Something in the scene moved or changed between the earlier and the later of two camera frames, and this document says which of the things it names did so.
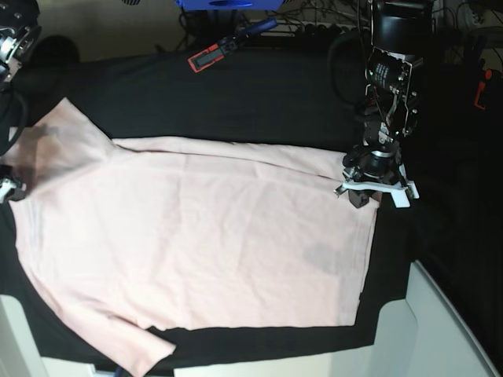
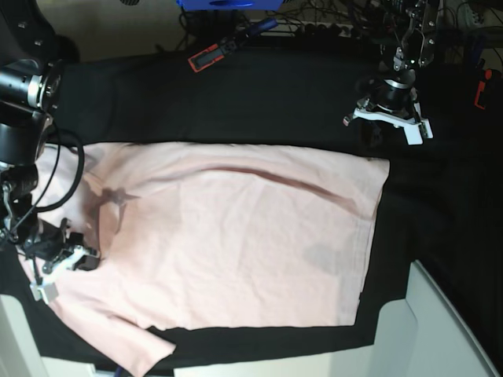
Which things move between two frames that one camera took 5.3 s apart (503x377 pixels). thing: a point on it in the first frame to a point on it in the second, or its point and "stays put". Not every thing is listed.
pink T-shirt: (122, 236) stays put
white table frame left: (20, 355) stays put
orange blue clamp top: (214, 53) stays put
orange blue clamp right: (486, 76) stays put
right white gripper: (402, 192) to (413, 127)
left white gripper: (8, 184) to (45, 290)
